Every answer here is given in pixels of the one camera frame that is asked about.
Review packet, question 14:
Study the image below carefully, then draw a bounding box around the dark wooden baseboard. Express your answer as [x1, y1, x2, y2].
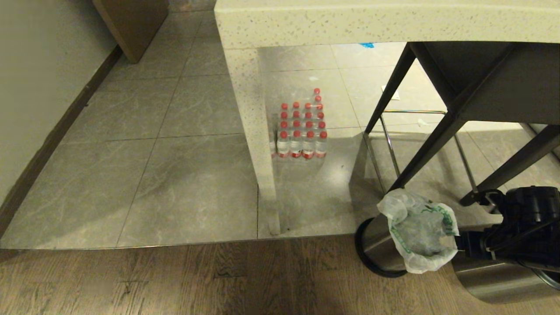
[0, 44, 124, 239]

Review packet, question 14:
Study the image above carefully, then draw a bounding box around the shrink-wrapped red-capped water bottle pack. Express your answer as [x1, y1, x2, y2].
[265, 87, 329, 160]

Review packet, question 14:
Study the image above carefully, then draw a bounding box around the brown wooden cabinet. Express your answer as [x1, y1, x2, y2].
[91, 0, 169, 64]

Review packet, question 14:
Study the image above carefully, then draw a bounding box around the translucent green-printed trash bag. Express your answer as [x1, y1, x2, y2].
[377, 188, 460, 274]

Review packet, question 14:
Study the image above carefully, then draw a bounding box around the steel bin shell black rim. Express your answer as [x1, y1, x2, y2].
[452, 252, 560, 304]

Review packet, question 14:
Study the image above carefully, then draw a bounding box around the steel inner bin black base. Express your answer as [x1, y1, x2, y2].
[355, 214, 410, 279]

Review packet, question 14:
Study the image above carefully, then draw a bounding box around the speckled beige stone counter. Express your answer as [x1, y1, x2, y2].
[213, 0, 560, 236]

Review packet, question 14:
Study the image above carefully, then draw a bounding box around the dark bar stool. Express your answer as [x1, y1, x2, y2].
[364, 42, 560, 207]

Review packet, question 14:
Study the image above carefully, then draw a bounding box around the chrome stool footrest frame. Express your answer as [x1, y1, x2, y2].
[362, 109, 478, 194]

